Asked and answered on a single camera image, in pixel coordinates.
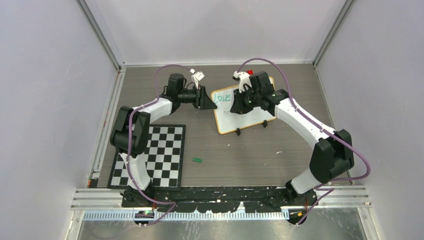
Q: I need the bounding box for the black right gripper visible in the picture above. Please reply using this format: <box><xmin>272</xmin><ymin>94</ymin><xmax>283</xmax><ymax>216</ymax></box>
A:
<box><xmin>231</xmin><ymin>85</ymin><xmax>262</xmax><ymax>115</ymax></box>

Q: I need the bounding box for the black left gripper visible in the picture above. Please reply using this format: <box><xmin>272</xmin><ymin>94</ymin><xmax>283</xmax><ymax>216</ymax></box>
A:
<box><xmin>178</xmin><ymin>85</ymin><xmax>218</xmax><ymax>110</ymax></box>

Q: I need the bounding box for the yellow framed whiteboard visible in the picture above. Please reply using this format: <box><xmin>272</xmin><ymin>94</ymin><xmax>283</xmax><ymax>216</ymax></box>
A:
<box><xmin>210</xmin><ymin>84</ymin><xmax>276</xmax><ymax>135</ymax></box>

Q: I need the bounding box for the green marker cap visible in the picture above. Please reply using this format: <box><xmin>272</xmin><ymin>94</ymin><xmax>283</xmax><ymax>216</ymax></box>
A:
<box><xmin>192</xmin><ymin>158</ymin><xmax>203</xmax><ymax>163</ymax></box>

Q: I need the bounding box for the black white chessboard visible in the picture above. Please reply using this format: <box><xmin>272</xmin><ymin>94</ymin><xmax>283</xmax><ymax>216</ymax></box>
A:
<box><xmin>107</xmin><ymin>123</ymin><xmax>186</xmax><ymax>192</ymax></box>

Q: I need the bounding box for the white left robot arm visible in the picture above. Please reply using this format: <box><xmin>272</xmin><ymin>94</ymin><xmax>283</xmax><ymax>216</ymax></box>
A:
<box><xmin>110</xmin><ymin>71</ymin><xmax>217</xmax><ymax>207</ymax></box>

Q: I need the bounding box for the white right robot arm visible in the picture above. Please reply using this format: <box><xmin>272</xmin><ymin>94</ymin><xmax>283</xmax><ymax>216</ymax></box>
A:
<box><xmin>230</xmin><ymin>71</ymin><xmax>355</xmax><ymax>205</ymax></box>

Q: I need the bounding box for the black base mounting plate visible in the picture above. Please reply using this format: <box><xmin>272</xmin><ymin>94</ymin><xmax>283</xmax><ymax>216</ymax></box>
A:
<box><xmin>120</xmin><ymin>186</ymin><xmax>317</xmax><ymax>213</ymax></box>

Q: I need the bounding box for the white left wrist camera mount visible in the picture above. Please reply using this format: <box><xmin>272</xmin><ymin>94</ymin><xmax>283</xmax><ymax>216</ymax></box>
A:
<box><xmin>189</xmin><ymin>68</ymin><xmax>205</xmax><ymax>89</ymax></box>

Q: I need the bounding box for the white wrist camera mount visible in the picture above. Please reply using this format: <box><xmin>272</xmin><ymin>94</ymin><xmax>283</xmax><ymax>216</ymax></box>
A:
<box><xmin>232</xmin><ymin>71</ymin><xmax>252</xmax><ymax>94</ymax></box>
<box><xmin>189</xmin><ymin>68</ymin><xmax>205</xmax><ymax>89</ymax></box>

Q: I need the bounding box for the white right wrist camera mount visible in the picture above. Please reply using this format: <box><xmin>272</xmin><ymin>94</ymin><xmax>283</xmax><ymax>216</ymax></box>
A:
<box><xmin>232</xmin><ymin>71</ymin><xmax>252</xmax><ymax>94</ymax></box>

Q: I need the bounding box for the aluminium front rail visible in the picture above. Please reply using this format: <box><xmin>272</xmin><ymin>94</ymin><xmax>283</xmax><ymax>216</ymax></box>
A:
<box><xmin>71</xmin><ymin>185</ymin><xmax>372</xmax><ymax>222</ymax></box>

